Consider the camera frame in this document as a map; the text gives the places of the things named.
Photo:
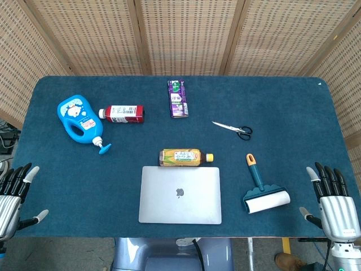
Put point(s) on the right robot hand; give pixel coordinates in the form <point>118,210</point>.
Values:
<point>338,214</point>

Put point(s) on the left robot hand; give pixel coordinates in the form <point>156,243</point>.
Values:
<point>9,209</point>

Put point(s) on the silver laptop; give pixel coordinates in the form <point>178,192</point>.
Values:
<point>180,194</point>

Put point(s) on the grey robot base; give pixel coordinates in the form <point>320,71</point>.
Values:
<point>169,257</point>

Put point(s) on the white sneaker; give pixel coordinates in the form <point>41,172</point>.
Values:
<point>3,168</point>

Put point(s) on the brown shoe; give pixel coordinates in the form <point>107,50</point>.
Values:
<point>289,262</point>

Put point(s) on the teal lint roller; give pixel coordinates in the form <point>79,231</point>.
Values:
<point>266,199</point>

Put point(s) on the white table leg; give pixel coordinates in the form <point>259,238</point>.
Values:
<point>250,254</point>

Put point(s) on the blue pump detergent bottle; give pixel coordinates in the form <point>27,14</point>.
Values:
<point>76,118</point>

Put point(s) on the blue felt table cover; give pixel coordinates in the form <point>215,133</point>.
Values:
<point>282,107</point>

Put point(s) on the red juice bottle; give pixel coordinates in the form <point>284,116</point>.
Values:
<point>124,113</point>

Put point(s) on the yellow capped tea bottle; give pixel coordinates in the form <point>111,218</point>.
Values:
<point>180,157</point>

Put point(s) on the purple drink carton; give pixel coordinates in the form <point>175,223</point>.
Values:
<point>178,98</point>

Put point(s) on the bamboo folding screen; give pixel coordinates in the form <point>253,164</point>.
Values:
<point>186,36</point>

